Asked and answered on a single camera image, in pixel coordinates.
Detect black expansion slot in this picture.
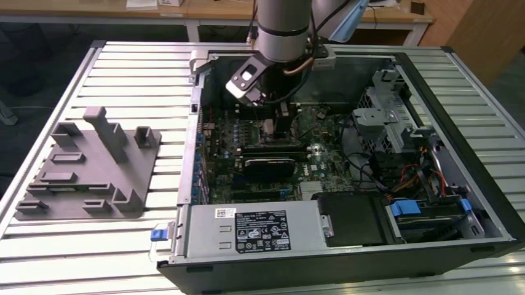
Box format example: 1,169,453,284
233,191,279,198
233,197,282,205

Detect silver finned heatsink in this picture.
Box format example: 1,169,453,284
301,180,326,201

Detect black graphics card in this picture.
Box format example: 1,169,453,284
243,157,297,181

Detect metal socket cover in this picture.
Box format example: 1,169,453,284
293,106,329,138

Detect metal drive cage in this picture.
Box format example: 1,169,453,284
351,69,416,154

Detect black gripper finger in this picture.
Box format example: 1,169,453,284
273,103,295,144

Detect silver power supply unit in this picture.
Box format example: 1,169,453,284
170,202,335,265

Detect CPU socket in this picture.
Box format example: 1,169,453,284
257,119,299,146

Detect copper cable sleeve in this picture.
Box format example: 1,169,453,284
282,57,315,77

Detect red data cable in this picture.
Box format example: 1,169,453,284
404,164,449,197

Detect white cardboard box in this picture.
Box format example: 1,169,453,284
124,0,159,10

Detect black PC case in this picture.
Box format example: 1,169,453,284
155,49,525,295

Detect grey stand foot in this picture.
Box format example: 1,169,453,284
0,100,20,126

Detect grey case corner bracket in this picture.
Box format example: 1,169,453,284
188,50,211,84

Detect grey parts rack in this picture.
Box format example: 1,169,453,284
15,106,163,221

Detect wooden cabinet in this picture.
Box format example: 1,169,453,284
420,0,525,89

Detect yellow wire bundle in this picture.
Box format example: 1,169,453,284
392,146,430,194

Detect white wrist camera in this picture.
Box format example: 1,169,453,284
225,60,269,108

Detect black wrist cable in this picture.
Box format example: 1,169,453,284
278,0,354,105

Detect green motherboard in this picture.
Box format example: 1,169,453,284
195,103,358,206

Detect black plastic shroud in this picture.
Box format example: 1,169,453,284
317,192,390,248

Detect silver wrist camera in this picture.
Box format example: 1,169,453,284
310,45,338,71

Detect black hard disk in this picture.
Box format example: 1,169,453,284
394,208,473,244

